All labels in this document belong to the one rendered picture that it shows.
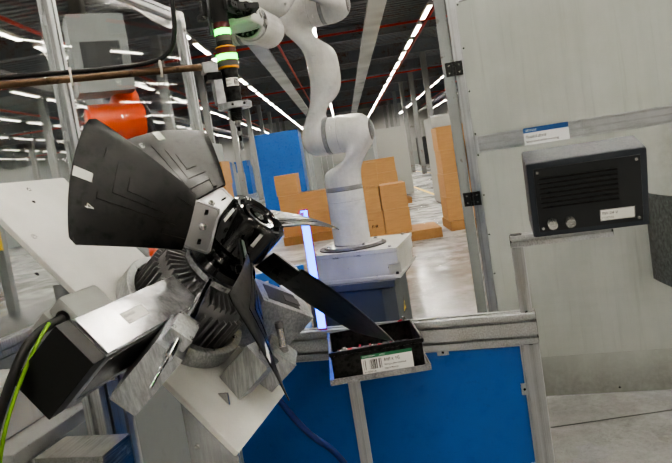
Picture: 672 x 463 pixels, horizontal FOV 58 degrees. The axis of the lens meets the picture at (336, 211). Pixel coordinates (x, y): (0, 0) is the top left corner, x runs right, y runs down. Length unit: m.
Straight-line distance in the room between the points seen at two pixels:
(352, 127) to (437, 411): 0.86
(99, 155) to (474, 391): 1.10
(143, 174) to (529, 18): 2.27
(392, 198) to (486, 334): 7.31
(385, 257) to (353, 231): 0.15
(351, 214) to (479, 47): 1.36
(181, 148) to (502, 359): 0.94
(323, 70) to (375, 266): 0.62
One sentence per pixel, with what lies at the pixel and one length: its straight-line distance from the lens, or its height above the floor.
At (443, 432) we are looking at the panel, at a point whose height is 0.55.
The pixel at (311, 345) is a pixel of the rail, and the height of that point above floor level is 0.82.
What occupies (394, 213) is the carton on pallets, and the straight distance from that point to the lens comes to 8.86.
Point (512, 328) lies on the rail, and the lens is 1.59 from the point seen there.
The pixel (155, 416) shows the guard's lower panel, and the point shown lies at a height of 0.55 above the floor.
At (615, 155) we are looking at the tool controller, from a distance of 1.50.
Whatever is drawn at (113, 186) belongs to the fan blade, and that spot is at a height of 1.32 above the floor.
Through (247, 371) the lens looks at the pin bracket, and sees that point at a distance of 1.19.
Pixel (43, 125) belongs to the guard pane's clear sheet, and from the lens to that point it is 1.93.
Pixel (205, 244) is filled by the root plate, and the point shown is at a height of 1.19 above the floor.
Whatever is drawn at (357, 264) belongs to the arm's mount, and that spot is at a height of 0.98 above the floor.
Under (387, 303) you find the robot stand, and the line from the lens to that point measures 1.85.
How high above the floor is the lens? 1.30
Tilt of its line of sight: 5 degrees down
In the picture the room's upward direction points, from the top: 9 degrees counter-clockwise
